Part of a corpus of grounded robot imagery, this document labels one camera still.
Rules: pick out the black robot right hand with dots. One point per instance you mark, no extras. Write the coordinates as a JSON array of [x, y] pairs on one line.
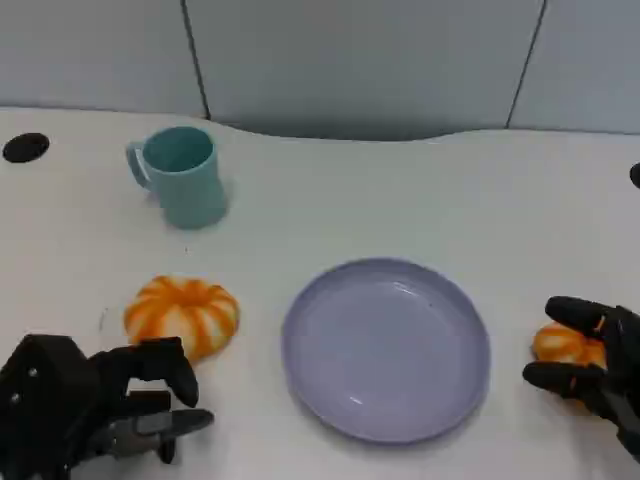
[[622, 370]]

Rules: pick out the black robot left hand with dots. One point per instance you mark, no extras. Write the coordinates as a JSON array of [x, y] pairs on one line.
[[50, 400]]

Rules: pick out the small orange white bread roll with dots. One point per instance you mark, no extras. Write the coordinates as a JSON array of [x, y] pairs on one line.
[[560, 347]]

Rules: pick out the large orange white bread roll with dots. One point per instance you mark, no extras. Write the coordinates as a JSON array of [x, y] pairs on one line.
[[185, 312]]

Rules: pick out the black table grommet hole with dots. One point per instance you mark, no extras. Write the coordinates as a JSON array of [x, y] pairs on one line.
[[636, 176], [25, 147]]

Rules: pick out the lilac plate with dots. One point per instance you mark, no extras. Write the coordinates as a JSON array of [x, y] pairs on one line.
[[385, 350]]

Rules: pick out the pale green mug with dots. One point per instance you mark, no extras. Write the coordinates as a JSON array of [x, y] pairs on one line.
[[192, 195]]

